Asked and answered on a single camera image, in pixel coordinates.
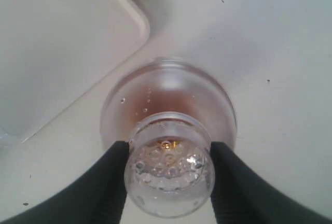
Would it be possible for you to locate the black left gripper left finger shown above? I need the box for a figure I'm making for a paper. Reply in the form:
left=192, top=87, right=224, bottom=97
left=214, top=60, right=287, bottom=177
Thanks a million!
left=4, top=141, right=129, bottom=223

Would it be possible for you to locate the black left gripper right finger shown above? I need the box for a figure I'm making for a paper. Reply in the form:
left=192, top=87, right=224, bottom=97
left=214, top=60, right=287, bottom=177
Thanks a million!
left=210, top=142, right=331, bottom=223

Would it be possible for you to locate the clear plastic shaker lid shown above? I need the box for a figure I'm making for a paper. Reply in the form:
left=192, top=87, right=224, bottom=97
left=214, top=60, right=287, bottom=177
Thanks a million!
left=100, top=58, right=237, bottom=218

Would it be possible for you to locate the white rectangular tray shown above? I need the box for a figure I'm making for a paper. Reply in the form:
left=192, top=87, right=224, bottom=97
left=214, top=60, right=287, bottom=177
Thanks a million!
left=1, top=0, right=150, bottom=147

